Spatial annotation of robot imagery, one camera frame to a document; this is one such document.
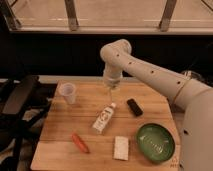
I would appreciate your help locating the translucent gripper tip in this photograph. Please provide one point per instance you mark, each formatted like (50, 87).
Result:
(110, 94)

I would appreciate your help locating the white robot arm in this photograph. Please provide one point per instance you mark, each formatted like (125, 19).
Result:
(191, 95)

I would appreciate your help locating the white plastic bottle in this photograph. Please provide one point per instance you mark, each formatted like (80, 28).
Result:
(103, 118)

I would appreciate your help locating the black rectangular block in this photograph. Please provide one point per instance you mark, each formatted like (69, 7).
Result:
(134, 107)

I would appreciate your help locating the clear plastic cup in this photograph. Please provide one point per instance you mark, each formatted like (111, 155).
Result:
(68, 92)

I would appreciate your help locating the white sponge block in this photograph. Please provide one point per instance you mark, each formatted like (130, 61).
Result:
(121, 148)

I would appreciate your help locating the orange carrot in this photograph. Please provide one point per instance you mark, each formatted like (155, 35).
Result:
(80, 143)

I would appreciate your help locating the green bowl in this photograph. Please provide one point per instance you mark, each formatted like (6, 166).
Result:
(155, 142)

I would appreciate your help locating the black chair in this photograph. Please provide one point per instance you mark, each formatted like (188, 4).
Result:
(23, 107)

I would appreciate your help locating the window frame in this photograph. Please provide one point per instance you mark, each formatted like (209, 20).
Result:
(168, 17)

